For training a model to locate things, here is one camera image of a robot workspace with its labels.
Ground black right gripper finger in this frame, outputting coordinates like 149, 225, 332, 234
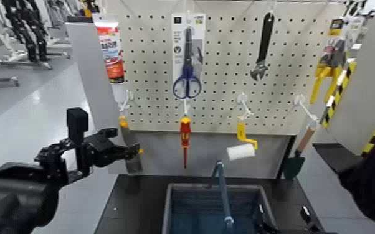
252, 203, 280, 234
300, 205, 322, 233

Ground white red sealant tube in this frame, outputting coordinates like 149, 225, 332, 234
92, 13, 126, 105

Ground grey panel with hazard tape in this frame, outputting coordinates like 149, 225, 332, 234
320, 0, 375, 156

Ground green trowel wooden handle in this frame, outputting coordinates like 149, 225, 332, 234
283, 125, 318, 180

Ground yellow grey paint brush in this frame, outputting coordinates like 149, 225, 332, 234
118, 115, 144, 174

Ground black stand post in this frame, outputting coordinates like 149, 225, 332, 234
275, 135, 297, 180

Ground red yellow screwdriver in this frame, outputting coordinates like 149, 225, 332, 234
179, 116, 192, 170

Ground yellow handled pliers in package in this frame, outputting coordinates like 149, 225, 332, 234
310, 16, 365, 105

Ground blue scissors on package card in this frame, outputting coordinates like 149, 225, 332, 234
171, 12, 207, 100

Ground black background robot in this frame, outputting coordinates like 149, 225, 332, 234
2, 0, 50, 63

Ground blue grey plastic crate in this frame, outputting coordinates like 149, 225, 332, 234
161, 160, 278, 234

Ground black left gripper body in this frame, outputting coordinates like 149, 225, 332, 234
35, 137, 93, 185

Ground adjustable wrench black handle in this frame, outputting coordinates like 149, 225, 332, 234
249, 12, 275, 82

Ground white pegboard hook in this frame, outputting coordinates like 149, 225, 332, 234
181, 98, 190, 118
236, 92, 254, 120
118, 90, 135, 112
183, 1, 196, 21
293, 95, 320, 124
265, 1, 277, 16

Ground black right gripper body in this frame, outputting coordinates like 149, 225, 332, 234
265, 223, 339, 234

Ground grey display stand panel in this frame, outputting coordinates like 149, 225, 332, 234
65, 22, 292, 180

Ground cream perforated pegboard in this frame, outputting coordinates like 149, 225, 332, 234
107, 0, 347, 136

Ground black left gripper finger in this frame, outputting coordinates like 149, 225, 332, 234
92, 143, 141, 168
87, 128, 120, 154

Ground white paint roller yellow handle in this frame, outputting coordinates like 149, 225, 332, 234
226, 122, 260, 162

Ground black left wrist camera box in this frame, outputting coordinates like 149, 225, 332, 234
66, 107, 90, 177

